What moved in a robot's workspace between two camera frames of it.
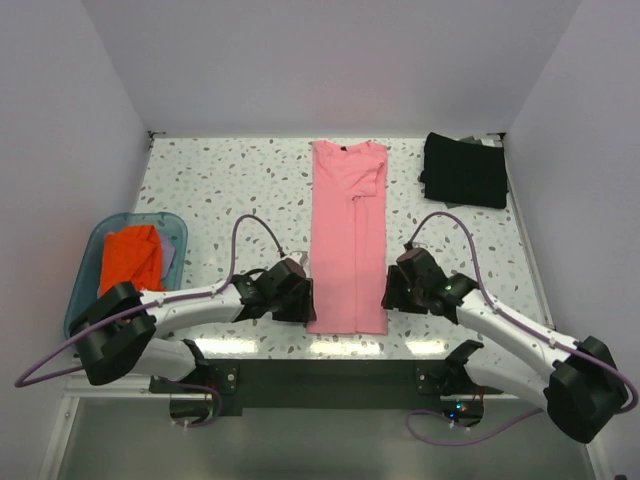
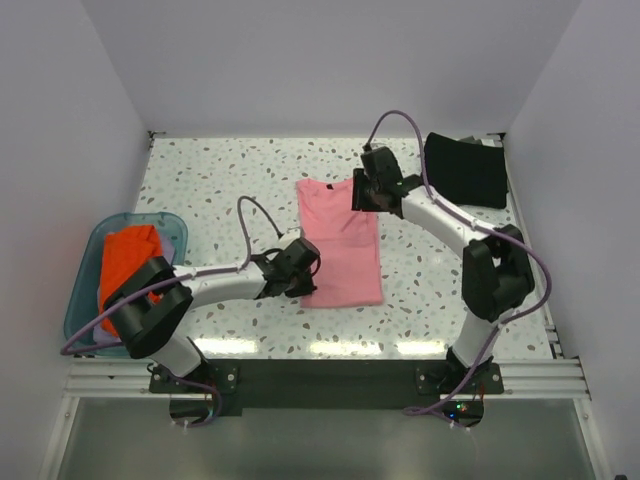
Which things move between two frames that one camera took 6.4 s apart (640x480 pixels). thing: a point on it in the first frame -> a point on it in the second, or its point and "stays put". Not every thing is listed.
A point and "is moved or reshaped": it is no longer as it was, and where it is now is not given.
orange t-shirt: (133, 254) stays put
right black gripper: (392, 296) -> (358, 203)
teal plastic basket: (87, 279) stays put
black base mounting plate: (325, 387) stays put
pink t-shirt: (349, 237) is moved or reshaped
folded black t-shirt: (462, 172) stays put
